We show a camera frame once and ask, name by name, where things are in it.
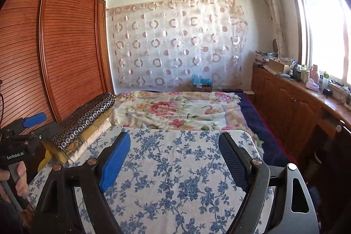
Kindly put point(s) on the person's left hand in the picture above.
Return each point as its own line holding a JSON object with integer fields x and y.
{"x": 22, "y": 182}

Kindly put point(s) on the navy circle-print pajama top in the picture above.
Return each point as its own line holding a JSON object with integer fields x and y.
{"x": 85, "y": 118}

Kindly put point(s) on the sheer circle-print curtain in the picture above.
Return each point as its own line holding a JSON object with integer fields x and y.
{"x": 178, "y": 42}

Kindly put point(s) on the wooden framed window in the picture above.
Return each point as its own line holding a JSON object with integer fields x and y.
{"x": 323, "y": 20}

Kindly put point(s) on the white blue-floral sheet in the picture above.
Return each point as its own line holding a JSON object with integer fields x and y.
{"x": 170, "y": 182}

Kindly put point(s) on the open cardboard box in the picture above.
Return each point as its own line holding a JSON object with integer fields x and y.
{"x": 277, "y": 66}

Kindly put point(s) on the gold patterned folded cloth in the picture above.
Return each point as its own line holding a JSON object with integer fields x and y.
{"x": 93, "y": 127}

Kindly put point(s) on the pink floral blanket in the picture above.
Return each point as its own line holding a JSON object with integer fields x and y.
{"x": 178, "y": 110}

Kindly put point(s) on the cream jar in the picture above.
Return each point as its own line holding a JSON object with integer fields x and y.
{"x": 305, "y": 76}

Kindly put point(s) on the wooden sideboard cabinet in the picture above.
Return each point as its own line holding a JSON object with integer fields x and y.
{"x": 288, "y": 102}

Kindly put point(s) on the white waste bin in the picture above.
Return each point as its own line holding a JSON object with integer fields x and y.
{"x": 318, "y": 156}

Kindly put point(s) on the cream folded cloth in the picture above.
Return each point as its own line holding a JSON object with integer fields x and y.
{"x": 90, "y": 140}

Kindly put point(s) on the cream floral window curtain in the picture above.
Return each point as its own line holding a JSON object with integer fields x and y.
{"x": 274, "y": 9}

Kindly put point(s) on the dark round hand fan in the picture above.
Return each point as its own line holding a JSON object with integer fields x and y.
{"x": 274, "y": 45}

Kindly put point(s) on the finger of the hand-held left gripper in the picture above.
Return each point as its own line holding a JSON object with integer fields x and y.
{"x": 50, "y": 131}
{"x": 34, "y": 118}

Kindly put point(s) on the wooden louvered wardrobe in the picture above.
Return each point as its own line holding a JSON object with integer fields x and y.
{"x": 65, "y": 44}

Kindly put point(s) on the clear bottle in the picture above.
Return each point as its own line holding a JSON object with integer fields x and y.
{"x": 325, "y": 81}

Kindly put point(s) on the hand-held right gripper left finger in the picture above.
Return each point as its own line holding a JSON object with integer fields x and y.
{"x": 115, "y": 160}

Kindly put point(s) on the navy blue bed sheet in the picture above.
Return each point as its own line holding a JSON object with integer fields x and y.
{"x": 260, "y": 124}

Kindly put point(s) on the pile of papers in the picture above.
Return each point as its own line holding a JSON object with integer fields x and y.
{"x": 264, "y": 56}

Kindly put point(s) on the small black device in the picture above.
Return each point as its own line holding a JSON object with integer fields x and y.
{"x": 327, "y": 92}

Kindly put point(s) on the blue packet on box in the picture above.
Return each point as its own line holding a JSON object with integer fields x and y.
{"x": 201, "y": 80}

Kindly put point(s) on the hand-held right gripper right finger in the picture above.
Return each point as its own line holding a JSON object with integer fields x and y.
{"x": 233, "y": 157}

